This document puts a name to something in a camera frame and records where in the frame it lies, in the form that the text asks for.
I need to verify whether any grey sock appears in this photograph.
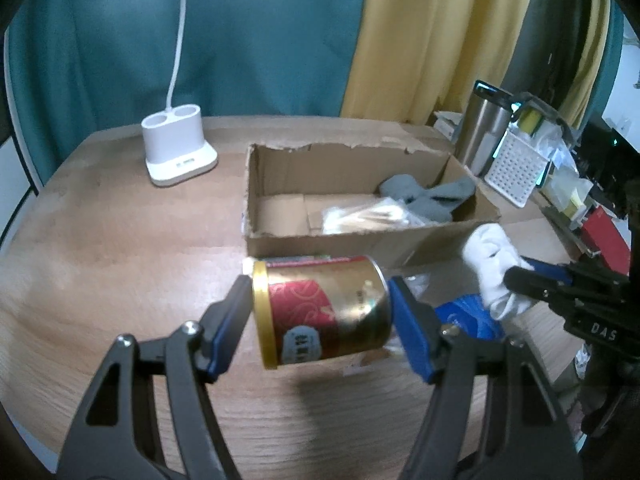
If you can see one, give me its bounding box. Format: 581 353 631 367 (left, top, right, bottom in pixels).
377 174 476 223

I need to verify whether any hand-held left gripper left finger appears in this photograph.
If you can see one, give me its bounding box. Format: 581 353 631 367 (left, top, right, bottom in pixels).
57 275 253 480

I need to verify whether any yellow item in clear bag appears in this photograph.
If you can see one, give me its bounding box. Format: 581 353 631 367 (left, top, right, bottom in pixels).
542 165 596 221

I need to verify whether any crumpled clear plastic bag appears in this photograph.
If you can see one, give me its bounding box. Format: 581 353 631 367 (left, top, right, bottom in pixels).
534 124 581 167

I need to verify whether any white desk lamp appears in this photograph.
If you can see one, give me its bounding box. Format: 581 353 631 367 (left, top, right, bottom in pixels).
120 0 261 188

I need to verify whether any dark grey curtain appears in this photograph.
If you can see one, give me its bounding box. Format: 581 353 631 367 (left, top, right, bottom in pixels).
500 0 613 131

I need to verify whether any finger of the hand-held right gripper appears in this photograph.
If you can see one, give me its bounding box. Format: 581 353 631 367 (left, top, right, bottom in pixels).
502 265 571 308
522 257 581 285

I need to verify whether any clear packet with cream contents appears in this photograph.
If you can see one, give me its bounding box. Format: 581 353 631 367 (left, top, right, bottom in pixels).
320 197 426 235

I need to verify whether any cardboard box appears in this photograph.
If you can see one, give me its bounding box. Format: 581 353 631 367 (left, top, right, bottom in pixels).
242 142 501 271

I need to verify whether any teal curtain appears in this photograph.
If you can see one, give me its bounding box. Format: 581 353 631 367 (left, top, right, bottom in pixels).
5 0 371 196

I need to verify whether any white perforated plastic basket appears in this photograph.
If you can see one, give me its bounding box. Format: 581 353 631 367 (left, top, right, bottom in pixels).
484 127 551 208

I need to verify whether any red box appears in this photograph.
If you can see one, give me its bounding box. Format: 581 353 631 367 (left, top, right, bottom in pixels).
580 205 632 273

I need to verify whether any white glove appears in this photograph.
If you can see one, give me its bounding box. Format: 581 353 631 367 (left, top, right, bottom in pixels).
460 224 533 322

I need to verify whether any blue tissue packet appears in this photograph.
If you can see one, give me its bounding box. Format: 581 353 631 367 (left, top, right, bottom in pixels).
434 294 506 343

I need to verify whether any white paper box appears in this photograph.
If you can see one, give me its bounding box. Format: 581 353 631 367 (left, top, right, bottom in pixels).
432 110 463 142

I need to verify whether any stainless steel tumbler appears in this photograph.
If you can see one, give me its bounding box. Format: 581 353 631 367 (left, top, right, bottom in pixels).
457 80 517 178

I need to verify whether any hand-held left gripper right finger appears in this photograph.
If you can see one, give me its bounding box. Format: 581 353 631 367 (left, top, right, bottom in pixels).
387 276 583 480

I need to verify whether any gold and red tin can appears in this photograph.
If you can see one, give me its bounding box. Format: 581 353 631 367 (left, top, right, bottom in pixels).
251 255 394 371

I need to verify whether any yellow sponge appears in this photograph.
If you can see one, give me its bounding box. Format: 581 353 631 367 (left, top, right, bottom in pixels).
517 107 544 136

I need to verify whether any yellow curtain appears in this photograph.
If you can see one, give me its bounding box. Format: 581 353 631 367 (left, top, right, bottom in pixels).
340 0 536 126

